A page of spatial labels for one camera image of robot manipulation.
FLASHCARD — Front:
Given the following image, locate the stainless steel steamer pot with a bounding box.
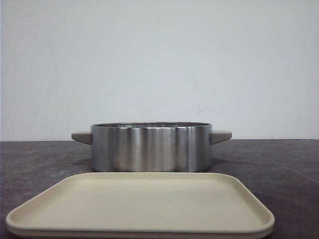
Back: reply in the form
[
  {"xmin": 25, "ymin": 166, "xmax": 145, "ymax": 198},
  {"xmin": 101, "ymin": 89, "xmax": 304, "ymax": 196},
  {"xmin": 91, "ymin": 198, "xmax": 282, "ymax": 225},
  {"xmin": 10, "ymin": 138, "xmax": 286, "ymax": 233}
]
[{"xmin": 71, "ymin": 122, "xmax": 232, "ymax": 172}]

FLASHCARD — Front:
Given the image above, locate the beige rectangular plastic tray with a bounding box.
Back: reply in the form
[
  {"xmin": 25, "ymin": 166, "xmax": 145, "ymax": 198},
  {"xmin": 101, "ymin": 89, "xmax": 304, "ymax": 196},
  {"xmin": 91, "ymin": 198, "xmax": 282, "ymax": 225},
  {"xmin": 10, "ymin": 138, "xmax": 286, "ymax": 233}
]
[{"xmin": 5, "ymin": 172, "xmax": 275, "ymax": 239}]

